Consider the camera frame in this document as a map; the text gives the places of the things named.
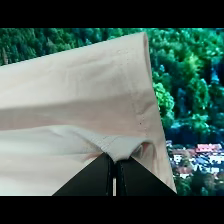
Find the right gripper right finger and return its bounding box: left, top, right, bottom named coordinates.
left=116, top=155, right=178, bottom=197

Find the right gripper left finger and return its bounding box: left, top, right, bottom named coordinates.
left=52, top=152, right=115, bottom=197

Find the pink T-shirt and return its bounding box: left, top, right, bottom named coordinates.
left=0, top=31, right=178, bottom=197

